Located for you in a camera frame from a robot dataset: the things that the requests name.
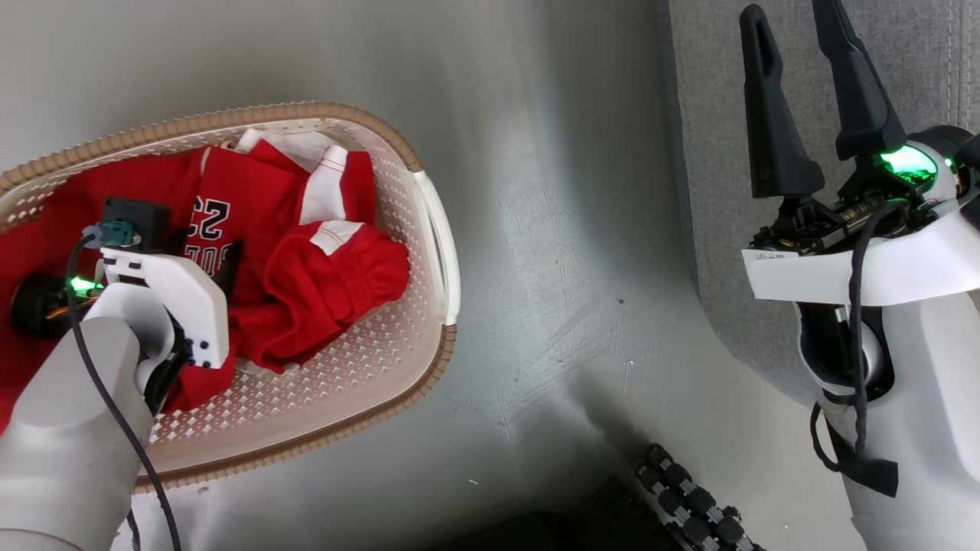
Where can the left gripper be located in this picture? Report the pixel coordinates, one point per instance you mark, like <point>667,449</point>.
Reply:
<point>184,287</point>

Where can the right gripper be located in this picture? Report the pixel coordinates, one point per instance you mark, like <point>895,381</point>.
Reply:
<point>888,191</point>

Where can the red basketball jersey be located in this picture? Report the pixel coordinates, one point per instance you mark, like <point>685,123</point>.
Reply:
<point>222,191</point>

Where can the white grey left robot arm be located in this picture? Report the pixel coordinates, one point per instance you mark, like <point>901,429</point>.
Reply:
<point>69,428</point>

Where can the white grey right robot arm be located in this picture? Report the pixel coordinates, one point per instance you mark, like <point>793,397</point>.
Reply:
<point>930,428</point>

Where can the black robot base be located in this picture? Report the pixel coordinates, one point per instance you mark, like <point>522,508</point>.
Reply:
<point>566,528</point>

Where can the white perforated plastic laundry basket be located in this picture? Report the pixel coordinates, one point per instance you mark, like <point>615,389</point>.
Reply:
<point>360,367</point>

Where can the red shorts with white stripe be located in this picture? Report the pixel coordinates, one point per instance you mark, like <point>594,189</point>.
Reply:
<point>337,283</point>

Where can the grey fabric sofa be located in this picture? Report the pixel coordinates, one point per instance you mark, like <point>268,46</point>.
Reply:
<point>735,229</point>

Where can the black roller wheel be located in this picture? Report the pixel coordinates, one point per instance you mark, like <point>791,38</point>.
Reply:
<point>689,501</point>

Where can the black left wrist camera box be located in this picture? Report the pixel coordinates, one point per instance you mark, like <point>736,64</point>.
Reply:
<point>142,218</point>

